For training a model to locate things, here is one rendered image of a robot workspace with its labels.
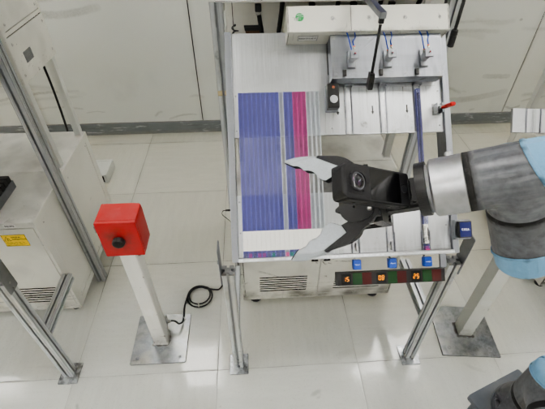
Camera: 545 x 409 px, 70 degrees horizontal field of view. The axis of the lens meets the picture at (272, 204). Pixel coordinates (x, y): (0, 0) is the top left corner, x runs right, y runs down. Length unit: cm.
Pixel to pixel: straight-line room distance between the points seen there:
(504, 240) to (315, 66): 89
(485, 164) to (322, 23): 86
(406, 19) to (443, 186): 90
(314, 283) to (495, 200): 139
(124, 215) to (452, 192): 104
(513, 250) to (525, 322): 167
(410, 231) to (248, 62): 73
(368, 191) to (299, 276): 133
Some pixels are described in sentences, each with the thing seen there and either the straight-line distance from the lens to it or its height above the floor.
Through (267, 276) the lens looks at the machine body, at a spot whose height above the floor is 24.
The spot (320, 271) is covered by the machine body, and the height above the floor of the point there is 25.
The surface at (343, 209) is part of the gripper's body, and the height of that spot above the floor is 127.
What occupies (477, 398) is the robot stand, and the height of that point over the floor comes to 55.
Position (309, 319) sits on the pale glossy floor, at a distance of 192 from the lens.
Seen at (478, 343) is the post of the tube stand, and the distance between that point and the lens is 206.
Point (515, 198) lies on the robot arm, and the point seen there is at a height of 134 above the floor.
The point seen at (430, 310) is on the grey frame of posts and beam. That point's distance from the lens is 160.
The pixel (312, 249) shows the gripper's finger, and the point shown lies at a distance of 55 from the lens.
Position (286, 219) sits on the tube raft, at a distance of 118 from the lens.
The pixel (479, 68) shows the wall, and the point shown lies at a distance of 342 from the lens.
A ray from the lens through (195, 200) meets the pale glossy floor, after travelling 252.
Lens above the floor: 163
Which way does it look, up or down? 42 degrees down
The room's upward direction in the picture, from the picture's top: straight up
